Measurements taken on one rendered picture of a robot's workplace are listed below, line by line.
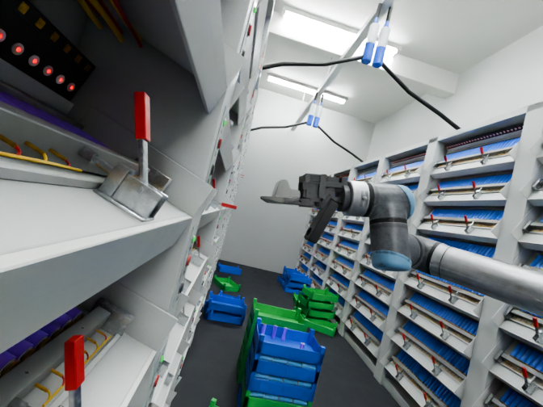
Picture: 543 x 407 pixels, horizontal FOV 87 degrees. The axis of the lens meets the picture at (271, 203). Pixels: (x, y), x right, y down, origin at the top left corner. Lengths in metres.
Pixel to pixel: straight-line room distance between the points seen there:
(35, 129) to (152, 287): 0.28
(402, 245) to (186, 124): 0.55
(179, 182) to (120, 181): 0.19
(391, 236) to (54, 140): 0.66
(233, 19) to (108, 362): 0.46
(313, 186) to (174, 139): 0.38
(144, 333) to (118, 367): 0.06
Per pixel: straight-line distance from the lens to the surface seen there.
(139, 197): 0.23
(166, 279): 0.43
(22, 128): 0.20
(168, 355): 0.84
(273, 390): 1.48
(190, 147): 0.42
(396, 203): 0.76
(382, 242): 0.74
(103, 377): 0.39
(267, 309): 1.85
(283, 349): 1.40
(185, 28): 0.25
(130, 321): 0.43
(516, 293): 0.79
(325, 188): 0.70
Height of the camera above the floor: 0.92
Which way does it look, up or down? 2 degrees up
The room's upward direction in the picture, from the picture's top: 14 degrees clockwise
